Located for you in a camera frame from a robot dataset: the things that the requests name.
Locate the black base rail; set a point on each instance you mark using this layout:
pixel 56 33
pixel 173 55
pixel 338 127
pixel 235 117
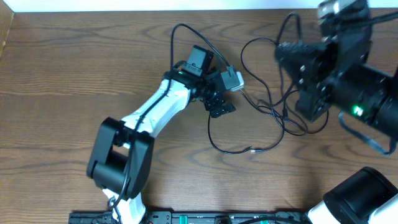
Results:
pixel 167 217

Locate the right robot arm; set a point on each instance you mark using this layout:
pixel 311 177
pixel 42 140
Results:
pixel 334 72

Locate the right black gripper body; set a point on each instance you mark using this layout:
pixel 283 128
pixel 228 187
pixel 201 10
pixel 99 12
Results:
pixel 323 84

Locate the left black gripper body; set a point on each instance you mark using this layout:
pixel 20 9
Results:
pixel 216 101

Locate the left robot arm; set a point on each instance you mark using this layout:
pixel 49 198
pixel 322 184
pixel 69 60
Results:
pixel 121 158

